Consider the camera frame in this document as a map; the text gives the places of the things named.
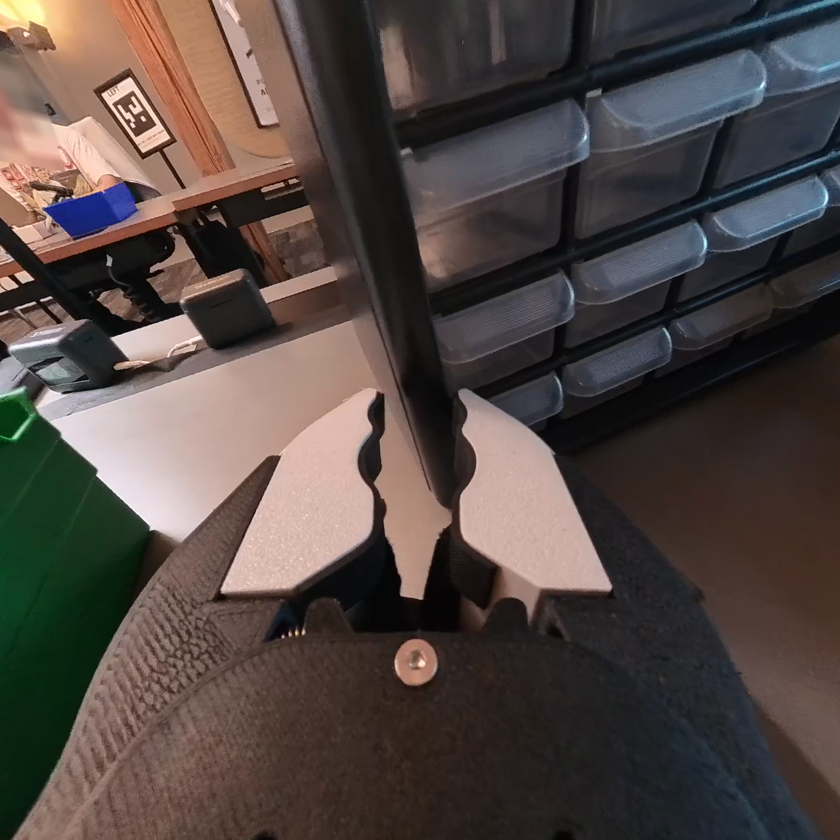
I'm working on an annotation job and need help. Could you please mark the black stand pole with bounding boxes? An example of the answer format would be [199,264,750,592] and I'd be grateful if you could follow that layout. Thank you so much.
[0,218,106,329]

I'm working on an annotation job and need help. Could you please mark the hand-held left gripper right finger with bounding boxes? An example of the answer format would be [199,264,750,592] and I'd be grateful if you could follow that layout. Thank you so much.
[451,388,616,632]

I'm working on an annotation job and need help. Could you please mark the marker tag sign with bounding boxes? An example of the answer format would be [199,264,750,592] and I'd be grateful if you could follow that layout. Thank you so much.
[94,69,186,190]

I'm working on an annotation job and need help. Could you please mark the green plastic bin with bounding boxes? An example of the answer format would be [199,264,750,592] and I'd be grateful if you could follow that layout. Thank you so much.
[0,387,152,798]

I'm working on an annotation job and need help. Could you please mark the black drawer cabinet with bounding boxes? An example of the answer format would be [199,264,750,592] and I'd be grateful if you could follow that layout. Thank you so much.
[272,0,840,460]

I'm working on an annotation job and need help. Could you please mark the dark grey case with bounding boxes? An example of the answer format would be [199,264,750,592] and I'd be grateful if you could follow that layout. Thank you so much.
[179,268,277,350]
[8,318,130,395]

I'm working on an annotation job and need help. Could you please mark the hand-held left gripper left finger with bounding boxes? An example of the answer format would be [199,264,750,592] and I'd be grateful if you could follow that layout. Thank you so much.
[220,387,386,601]

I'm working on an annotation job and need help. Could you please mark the white cable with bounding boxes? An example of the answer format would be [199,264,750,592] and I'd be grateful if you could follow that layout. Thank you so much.
[115,335,204,371]

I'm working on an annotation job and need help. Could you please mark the background wooden desk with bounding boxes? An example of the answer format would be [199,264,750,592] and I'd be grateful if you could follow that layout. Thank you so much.
[0,197,181,280]
[172,159,309,217]

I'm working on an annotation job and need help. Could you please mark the blue plastic bin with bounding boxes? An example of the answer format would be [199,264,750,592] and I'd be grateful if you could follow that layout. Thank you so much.
[45,182,139,238]

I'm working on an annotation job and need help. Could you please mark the black office chair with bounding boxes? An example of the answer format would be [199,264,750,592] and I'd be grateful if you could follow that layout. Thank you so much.
[79,180,181,322]

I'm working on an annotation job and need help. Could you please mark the light wooden poster board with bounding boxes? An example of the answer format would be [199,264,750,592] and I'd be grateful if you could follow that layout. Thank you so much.
[239,121,296,160]

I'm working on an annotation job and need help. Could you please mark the wooden support post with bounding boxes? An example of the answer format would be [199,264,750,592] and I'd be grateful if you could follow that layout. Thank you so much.
[108,0,290,286]

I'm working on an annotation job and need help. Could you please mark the rows of clear cabinet drawers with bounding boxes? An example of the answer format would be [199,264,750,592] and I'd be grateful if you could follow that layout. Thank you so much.
[377,0,840,427]

